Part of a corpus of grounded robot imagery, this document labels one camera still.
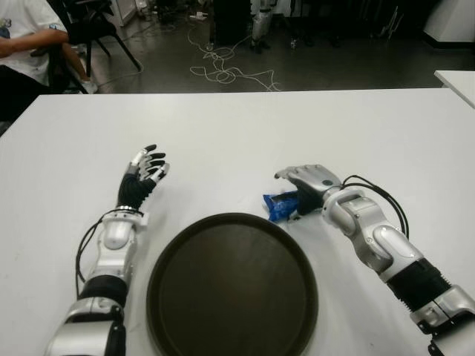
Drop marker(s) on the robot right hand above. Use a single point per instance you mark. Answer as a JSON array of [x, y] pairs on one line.
[[315, 178]]

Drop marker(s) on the black chair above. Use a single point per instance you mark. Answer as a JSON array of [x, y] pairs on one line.
[[94, 26]]

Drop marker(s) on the silver humanoid robot legs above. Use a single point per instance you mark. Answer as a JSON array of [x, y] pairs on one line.
[[261, 22]]

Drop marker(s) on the white power strip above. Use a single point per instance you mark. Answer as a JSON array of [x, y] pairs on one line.
[[199, 16]]

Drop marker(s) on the white cabinet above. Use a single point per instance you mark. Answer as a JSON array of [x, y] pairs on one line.
[[452, 22]]

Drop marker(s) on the blue Oreo cookie pack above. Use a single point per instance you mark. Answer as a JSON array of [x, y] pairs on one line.
[[282, 205]]

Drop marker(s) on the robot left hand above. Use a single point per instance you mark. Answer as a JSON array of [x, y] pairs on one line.
[[135, 189]]

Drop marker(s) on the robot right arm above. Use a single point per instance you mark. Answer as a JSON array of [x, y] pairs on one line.
[[393, 248]]

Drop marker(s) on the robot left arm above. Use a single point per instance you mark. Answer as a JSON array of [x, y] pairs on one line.
[[115, 256]]

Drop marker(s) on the seated person in white shirt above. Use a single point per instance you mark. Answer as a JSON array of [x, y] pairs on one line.
[[22, 37]]

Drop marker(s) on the white side table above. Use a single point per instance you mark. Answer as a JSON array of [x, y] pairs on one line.
[[458, 83]]

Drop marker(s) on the black cabinet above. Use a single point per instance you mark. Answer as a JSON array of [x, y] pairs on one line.
[[230, 22]]

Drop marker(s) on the round dark brown tray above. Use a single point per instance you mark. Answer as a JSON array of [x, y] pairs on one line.
[[234, 289]]

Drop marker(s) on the folded silver metal stand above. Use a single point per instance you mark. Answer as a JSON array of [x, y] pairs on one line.
[[391, 24]]

